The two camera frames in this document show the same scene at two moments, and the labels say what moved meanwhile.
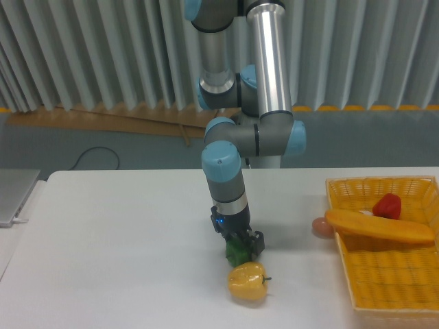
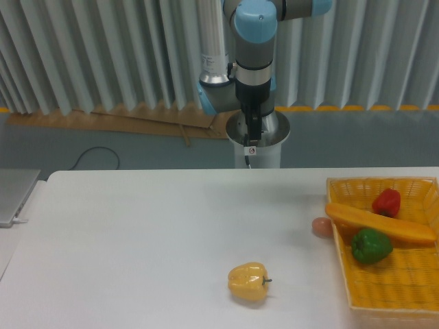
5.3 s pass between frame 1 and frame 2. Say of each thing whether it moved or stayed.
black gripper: moved
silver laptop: stayed
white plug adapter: stayed
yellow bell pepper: stayed
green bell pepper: moved
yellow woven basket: stayed
